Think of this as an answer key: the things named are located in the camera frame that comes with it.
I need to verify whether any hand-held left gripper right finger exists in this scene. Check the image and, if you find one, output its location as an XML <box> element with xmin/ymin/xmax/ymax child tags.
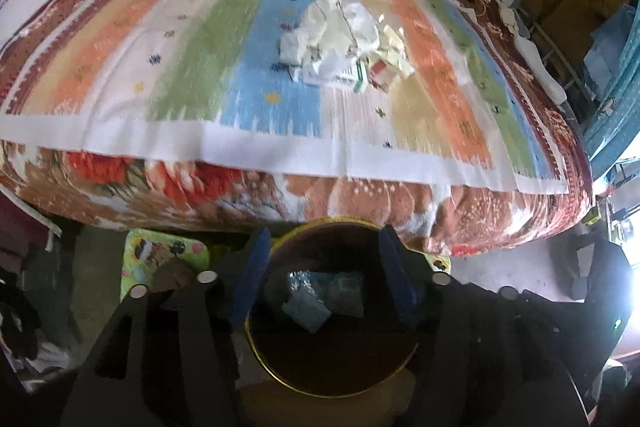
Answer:
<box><xmin>379</xmin><ymin>227</ymin><xmax>588</xmax><ymax>427</ymax></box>

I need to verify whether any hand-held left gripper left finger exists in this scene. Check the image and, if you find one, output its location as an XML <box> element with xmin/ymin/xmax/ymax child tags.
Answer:
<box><xmin>60</xmin><ymin>229</ymin><xmax>272</xmax><ymax>427</ymax></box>

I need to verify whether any brown round bin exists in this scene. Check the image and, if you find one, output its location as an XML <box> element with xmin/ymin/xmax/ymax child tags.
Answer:
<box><xmin>242</xmin><ymin>218</ymin><xmax>426</xmax><ymax>398</ymax></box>

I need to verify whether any pale yellow plastic wrapper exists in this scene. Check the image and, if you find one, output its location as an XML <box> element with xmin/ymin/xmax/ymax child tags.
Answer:
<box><xmin>372</xmin><ymin>24</ymin><xmax>416</xmax><ymax>78</ymax></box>

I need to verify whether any clear plastic bag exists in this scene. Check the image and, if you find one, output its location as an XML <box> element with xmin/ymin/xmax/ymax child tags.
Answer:
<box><xmin>280</xmin><ymin>0</ymin><xmax>351</xmax><ymax>72</ymax></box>

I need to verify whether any blue plastic packet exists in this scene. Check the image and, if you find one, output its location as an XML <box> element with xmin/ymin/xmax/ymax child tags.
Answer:
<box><xmin>320</xmin><ymin>272</ymin><xmax>366</xmax><ymax>318</ymax></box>
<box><xmin>282</xmin><ymin>272</ymin><xmax>331</xmax><ymax>333</ymax></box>

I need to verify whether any floral bed blanket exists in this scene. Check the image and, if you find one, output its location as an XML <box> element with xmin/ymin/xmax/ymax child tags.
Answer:
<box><xmin>0</xmin><ymin>0</ymin><xmax>596</xmax><ymax>258</ymax></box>

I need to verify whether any green cartoon printed mat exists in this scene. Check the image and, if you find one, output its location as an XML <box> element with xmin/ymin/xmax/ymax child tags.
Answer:
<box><xmin>122</xmin><ymin>229</ymin><xmax>451</xmax><ymax>303</ymax></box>

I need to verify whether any blue printed cloth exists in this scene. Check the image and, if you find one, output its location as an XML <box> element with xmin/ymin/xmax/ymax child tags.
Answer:
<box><xmin>582</xmin><ymin>7</ymin><xmax>640</xmax><ymax>158</ymax></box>

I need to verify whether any red and white packet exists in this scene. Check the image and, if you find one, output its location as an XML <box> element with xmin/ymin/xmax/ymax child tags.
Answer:
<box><xmin>367</xmin><ymin>59</ymin><xmax>401</xmax><ymax>90</ymax></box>

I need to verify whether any green and white carton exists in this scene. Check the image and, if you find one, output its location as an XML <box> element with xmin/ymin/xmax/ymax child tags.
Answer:
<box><xmin>300</xmin><ymin>62</ymin><xmax>368</xmax><ymax>94</ymax></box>

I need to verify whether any striped woven mat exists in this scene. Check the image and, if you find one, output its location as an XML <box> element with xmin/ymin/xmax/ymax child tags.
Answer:
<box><xmin>0</xmin><ymin>0</ymin><xmax>571</xmax><ymax>195</ymax></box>

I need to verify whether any black cloth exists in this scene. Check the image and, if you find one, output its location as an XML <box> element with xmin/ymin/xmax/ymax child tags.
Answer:
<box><xmin>0</xmin><ymin>267</ymin><xmax>43</xmax><ymax>363</ymax></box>

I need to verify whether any maroon cloth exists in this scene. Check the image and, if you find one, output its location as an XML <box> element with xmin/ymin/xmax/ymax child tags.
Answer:
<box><xmin>0</xmin><ymin>192</ymin><xmax>51</xmax><ymax>258</ymax></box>

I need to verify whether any white cloth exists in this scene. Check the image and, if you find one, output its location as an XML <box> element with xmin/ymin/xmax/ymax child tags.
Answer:
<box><xmin>510</xmin><ymin>7</ymin><xmax>568</xmax><ymax>102</ymax></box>

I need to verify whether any metal rack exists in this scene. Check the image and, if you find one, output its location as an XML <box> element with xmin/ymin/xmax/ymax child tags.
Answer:
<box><xmin>517</xmin><ymin>7</ymin><xmax>601</xmax><ymax>108</ymax></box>

